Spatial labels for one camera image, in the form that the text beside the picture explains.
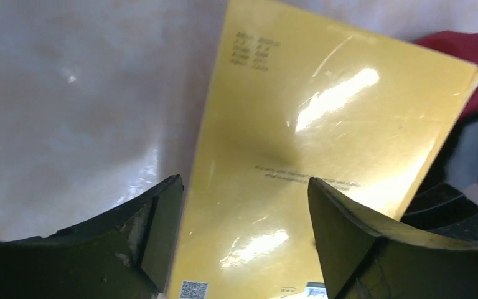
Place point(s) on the yellow book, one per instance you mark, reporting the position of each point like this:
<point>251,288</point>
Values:
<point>295,95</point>

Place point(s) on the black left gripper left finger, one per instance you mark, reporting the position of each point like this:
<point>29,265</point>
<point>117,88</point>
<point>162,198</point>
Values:
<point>126,252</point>

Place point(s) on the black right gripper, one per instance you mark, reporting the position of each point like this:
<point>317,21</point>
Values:
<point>446,203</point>

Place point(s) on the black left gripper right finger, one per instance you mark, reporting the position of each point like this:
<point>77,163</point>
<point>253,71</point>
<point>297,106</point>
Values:
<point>365,254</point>

